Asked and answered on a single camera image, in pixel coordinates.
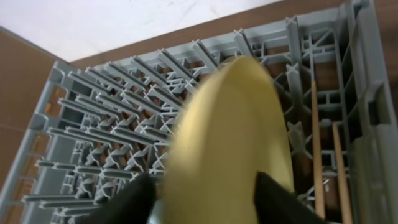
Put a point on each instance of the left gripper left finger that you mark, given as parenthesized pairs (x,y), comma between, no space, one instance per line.
(133,204)

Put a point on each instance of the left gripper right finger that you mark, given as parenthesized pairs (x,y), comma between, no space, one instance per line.
(275,205)

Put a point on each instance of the wooden chopstick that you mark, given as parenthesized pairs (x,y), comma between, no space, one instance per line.
(317,155)
(345,202)

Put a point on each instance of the yellow round plate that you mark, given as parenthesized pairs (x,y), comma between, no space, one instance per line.
(232,128)

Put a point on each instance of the grey plastic dishwasher rack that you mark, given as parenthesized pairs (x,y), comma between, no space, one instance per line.
(95,130)

